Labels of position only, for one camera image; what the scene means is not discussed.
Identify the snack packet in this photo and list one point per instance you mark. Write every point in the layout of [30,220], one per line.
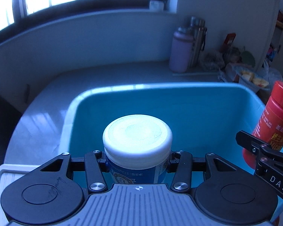
[222,77]

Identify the pink thermos bottle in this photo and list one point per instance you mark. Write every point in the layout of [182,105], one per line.
[181,50]

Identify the clear plastic bag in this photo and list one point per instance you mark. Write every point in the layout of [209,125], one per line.
[271,74]

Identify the white bowl with fruit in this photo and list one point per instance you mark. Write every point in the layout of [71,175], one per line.
[251,80]

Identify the red black box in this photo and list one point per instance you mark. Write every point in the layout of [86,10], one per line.
[228,41]

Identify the white bin lid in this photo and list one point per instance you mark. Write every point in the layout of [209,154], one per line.
[8,174]

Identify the red bottle back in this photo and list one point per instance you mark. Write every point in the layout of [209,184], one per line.
[270,125]

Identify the green round object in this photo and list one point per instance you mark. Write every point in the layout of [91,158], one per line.
[247,58]

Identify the steel thermos flask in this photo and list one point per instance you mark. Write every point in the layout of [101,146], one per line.
[199,31]

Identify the small white cup on sill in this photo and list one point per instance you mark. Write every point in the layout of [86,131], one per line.
[156,6]

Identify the white blue-label bottle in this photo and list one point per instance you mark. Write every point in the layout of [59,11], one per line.
[137,148]

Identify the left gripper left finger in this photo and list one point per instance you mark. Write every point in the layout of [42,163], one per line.
[94,177]

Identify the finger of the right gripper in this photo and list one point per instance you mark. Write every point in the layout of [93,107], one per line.
[269,162]

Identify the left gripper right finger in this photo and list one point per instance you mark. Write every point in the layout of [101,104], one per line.
[180,163]

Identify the teal plastic storage bin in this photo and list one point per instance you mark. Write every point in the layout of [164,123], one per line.
[204,119]

